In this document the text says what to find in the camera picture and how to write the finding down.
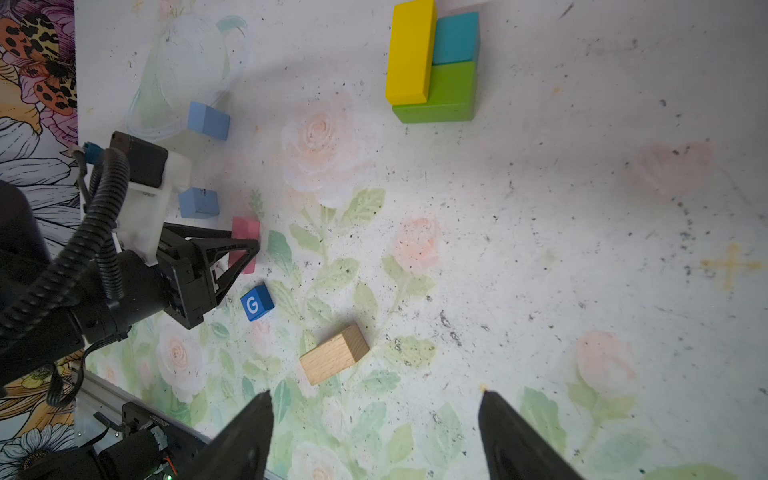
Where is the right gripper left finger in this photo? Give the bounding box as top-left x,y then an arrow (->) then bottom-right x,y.
179,390 -> 274,480

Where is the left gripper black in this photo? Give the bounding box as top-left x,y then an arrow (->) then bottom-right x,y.
156,222 -> 260,329

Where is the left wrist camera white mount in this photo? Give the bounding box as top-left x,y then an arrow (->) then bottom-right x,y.
110,131 -> 192,266

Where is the yellow rectangular block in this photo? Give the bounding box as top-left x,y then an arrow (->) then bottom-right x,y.
386,0 -> 437,106

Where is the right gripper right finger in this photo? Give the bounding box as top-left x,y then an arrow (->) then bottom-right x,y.
478,390 -> 582,480

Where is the aluminium front rail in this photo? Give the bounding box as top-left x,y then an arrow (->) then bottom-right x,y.
75,374 -> 279,479

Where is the teal cube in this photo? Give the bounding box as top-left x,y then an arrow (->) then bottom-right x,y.
433,12 -> 481,65

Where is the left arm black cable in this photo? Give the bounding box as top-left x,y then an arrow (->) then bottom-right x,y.
0,146 -> 131,349

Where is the blue letter G cube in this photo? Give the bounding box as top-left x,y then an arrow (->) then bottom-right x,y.
240,283 -> 275,322

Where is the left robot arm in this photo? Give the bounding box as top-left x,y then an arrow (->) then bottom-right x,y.
1,181 -> 260,385

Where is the green rectangular block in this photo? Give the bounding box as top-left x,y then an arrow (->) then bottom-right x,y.
392,61 -> 477,124

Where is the natural wood rectangular block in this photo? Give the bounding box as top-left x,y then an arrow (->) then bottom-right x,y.
300,323 -> 370,386

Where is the light blue cube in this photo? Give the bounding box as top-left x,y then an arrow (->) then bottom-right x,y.
186,102 -> 231,141
178,187 -> 220,219

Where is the pink rectangular block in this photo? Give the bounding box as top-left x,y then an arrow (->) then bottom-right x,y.
227,216 -> 262,275

